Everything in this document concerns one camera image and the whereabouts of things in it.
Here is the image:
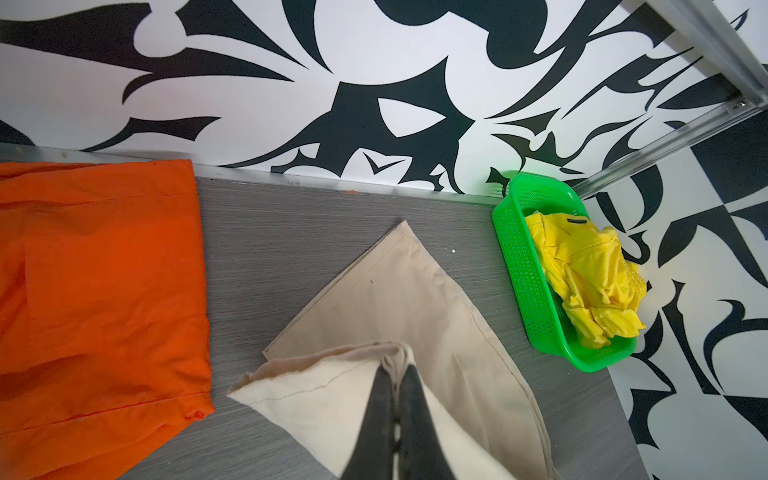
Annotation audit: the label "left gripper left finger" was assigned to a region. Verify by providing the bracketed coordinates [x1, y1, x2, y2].
[340, 366, 397, 480]

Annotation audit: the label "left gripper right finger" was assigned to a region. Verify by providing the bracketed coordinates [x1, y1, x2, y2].
[397, 365, 455, 480]

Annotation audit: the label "beige shorts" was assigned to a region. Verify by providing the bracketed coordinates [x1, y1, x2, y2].
[228, 223, 558, 479]

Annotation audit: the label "right aluminium frame post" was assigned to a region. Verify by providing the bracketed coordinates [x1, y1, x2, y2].
[574, 97, 767, 199]

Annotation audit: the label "green plastic basket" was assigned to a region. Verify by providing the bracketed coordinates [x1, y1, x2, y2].
[492, 173, 636, 373]

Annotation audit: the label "orange shorts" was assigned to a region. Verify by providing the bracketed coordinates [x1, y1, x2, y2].
[1, 160, 214, 479]

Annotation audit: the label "yellow shorts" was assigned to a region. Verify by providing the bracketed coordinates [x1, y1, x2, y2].
[525, 211, 647, 349]

